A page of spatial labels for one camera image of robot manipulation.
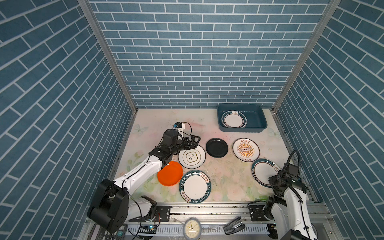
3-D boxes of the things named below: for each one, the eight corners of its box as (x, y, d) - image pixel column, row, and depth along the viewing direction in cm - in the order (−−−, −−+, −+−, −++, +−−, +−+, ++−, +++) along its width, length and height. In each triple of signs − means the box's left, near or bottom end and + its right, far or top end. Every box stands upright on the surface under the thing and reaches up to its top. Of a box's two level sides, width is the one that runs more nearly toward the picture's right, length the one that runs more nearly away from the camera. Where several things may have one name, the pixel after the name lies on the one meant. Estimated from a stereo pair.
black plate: (206, 157, 96) (206, 156, 94) (205, 139, 105) (205, 137, 104) (229, 157, 96) (229, 156, 94) (226, 139, 105) (226, 137, 104)
